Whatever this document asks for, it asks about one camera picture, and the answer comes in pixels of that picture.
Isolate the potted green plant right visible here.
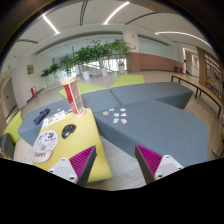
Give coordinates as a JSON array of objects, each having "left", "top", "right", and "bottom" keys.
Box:
[{"left": 111, "top": 38, "right": 131, "bottom": 74}]

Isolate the potted green plant centre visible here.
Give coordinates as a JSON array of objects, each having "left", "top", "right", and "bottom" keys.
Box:
[{"left": 75, "top": 40, "right": 111, "bottom": 80}]

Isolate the pink round sticker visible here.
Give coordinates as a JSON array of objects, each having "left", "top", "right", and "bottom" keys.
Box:
[{"left": 103, "top": 111, "right": 109, "bottom": 116}]

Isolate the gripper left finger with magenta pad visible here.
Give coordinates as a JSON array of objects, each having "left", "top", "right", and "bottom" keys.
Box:
[{"left": 49, "top": 146, "right": 97, "bottom": 187}]

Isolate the red white sticker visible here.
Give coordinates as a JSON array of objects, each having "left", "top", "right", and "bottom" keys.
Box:
[{"left": 121, "top": 119, "right": 127, "bottom": 124}]

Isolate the yellow ottoman table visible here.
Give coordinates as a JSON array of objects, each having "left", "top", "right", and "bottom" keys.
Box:
[{"left": 32, "top": 108, "right": 112, "bottom": 182}]

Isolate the grey ottoman seat rear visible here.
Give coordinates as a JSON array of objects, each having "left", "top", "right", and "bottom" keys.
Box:
[{"left": 110, "top": 82, "right": 193, "bottom": 109}]

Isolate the long wooden bench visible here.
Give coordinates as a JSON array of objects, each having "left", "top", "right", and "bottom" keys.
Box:
[{"left": 171, "top": 74, "right": 223, "bottom": 117}]

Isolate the black computer mouse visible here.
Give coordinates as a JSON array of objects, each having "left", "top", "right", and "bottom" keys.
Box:
[{"left": 61, "top": 124, "right": 76, "bottom": 139}]

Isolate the lime green ottoman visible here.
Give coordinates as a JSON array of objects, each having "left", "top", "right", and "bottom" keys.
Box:
[
  {"left": 111, "top": 75, "right": 145, "bottom": 88},
  {"left": 59, "top": 83, "right": 104, "bottom": 99}
]

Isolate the large grey ottoman seat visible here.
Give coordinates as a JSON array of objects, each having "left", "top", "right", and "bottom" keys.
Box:
[{"left": 94, "top": 100, "right": 208, "bottom": 167}]

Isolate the round patterned mouse pad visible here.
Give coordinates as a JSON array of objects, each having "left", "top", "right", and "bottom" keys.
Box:
[{"left": 33, "top": 130, "right": 59, "bottom": 152}]

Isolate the lime green ottoman rear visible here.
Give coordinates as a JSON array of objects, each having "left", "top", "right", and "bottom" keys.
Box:
[{"left": 111, "top": 75, "right": 145, "bottom": 88}]

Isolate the red white display stand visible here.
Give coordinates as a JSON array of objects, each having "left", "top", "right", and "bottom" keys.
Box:
[{"left": 61, "top": 76, "right": 86, "bottom": 118}]

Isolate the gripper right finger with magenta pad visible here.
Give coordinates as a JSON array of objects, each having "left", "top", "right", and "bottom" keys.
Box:
[{"left": 135, "top": 145, "right": 183, "bottom": 184}]

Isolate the dark blue black object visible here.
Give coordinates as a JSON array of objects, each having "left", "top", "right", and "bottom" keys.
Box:
[{"left": 34, "top": 108, "right": 50, "bottom": 125}]

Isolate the white sticker sheet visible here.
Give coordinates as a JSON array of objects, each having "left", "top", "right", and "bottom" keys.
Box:
[{"left": 42, "top": 110, "right": 66, "bottom": 129}]

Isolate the lime green seat left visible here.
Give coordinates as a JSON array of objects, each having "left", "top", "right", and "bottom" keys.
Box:
[{"left": 4, "top": 111, "right": 23, "bottom": 144}]

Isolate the small round wooden coaster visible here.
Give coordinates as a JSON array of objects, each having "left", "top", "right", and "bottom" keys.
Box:
[{"left": 32, "top": 150, "right": 52, "bottom": 163}]

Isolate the lime green ottoman middle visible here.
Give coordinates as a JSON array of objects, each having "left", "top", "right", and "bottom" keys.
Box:
[{"left": 59, "top": 83, "right": 104, "bottom": 99}]

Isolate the red fire extinguisher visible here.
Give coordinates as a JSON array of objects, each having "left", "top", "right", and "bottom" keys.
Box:
[{"left": 31, "top": 87, "right": 37, "bottom": 97}]

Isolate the potted green plant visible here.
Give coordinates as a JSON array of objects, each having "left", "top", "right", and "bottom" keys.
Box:
[
  {"left": 111, "top": 38, "right": 131, "bottom": 74},
  {"left": 75, "top": 40, "right": 111, "bottom": 80},
  {"left": 41, "top": 55, "right": 76, "bottom": 78}
]

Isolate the potted green plant left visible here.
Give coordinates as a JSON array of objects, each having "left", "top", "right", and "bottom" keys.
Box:
[{"left": 41, "top": 55, "right": 76, "bottom": 78}]

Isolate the grey ottoman seat left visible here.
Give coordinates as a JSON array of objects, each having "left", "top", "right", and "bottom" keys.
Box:
[{"left": 18, "top": 89, "right": 120, "bottom": 145}]

